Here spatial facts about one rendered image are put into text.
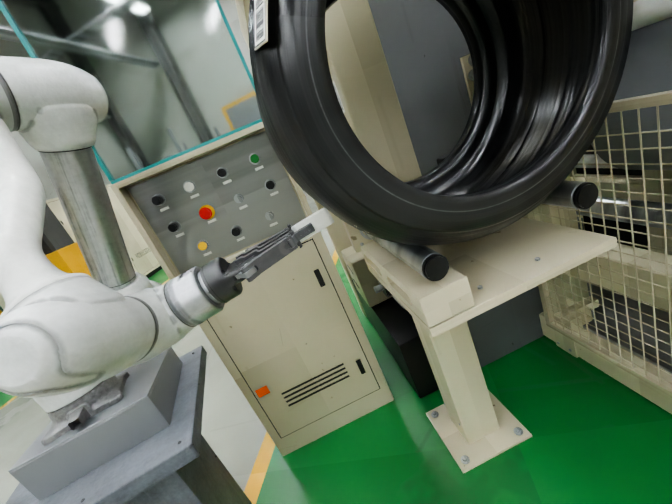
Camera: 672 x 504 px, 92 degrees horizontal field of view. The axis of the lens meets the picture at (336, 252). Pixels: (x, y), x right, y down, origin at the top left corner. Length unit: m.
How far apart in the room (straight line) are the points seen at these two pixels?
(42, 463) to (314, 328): 0.82
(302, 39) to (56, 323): 0.41
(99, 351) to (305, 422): 1.20
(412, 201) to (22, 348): 0.47
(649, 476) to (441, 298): 0.95
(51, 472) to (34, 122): 0.79
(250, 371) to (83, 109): 0.99
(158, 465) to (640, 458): 1.30
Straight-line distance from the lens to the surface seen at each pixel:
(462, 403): 1.27
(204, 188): 1.22
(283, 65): 0.45
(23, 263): 0.55
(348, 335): 1.36
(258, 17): 0.48
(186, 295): 0.57
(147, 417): 1.02
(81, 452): 1.09
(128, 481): 0.98
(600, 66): 0.65
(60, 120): 0.94
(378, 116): 0.86
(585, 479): 1.35
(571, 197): 0.67
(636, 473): 1.38
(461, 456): 1.39
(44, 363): 0.44
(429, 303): 0.55
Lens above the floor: 1.14
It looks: 18 degrees down
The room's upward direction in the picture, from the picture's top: 23 degrees counter-clockwise
